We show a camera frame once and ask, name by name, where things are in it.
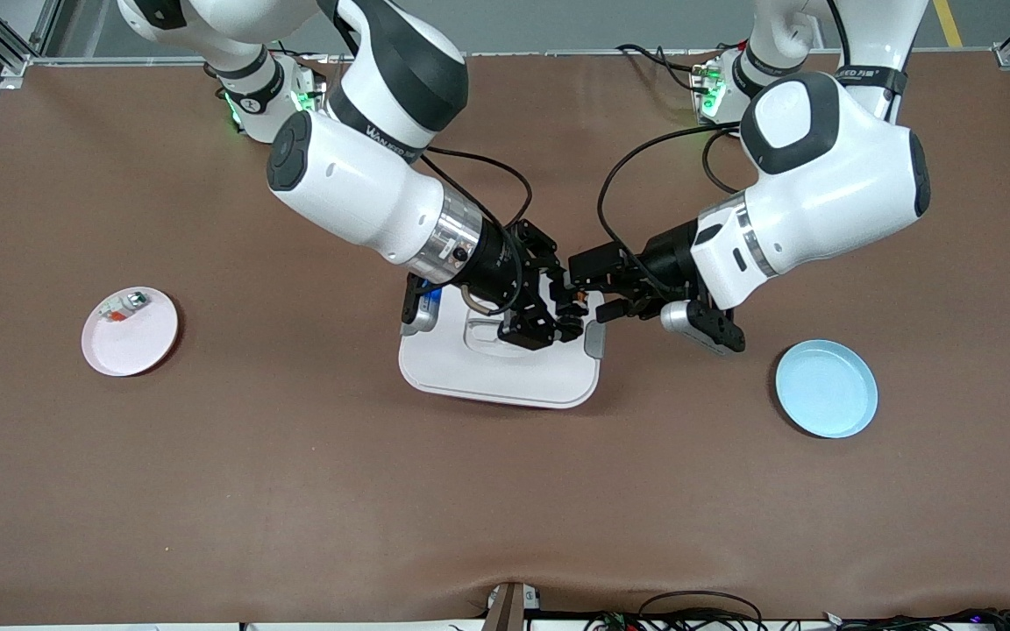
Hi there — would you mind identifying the pink box with white lid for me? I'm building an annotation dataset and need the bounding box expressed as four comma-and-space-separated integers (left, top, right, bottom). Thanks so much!
398, 272, 604, 410

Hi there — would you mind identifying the light blue round plate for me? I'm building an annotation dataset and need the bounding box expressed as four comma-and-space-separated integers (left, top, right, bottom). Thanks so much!
775, 339, 879, 439

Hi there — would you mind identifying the brown table mat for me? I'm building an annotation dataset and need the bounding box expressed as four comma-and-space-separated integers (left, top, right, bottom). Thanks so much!
0, 48, 1010, 627

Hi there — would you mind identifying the white round plate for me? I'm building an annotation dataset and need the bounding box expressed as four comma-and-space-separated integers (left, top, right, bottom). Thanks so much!
82, 286, 180, 378

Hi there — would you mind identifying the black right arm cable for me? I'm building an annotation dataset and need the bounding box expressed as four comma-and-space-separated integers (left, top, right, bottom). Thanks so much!
422, 147, 532, 230

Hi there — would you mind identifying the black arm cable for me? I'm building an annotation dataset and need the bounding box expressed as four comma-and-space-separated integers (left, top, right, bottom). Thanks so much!
422, 147, 532, 230
597, 123, 743, 281

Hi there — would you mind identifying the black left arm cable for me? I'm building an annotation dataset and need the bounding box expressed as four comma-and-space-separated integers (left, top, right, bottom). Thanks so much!
597, 123, 743, 281

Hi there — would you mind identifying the black base cable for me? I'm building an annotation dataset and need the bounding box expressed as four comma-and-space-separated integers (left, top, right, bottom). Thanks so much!
615, 42, 701, 94

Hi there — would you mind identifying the brown wedge bracket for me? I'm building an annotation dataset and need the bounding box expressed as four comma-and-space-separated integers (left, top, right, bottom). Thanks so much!
483, 582, 541, 631

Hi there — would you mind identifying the black looped cable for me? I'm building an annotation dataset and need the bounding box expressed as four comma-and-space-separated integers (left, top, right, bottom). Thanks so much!
637, 590, 765, 631

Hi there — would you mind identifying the white green-capped switch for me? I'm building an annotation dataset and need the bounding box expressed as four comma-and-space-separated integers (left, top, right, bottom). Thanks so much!
100, 293, 148, 322

